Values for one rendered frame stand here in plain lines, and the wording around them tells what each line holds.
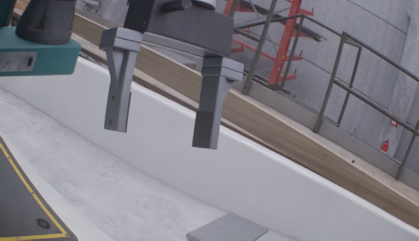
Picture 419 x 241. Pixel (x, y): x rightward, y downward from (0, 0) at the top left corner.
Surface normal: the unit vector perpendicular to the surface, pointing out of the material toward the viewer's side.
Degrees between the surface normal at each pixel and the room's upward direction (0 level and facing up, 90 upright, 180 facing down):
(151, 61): 90
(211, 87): 83
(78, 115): 90
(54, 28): 72
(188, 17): 67
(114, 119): 83
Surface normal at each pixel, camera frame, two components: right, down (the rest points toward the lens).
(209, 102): -0.66, -0.15
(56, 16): 0.67, 0.13
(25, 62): 0.71, 0.43
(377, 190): -0.51, 0.08
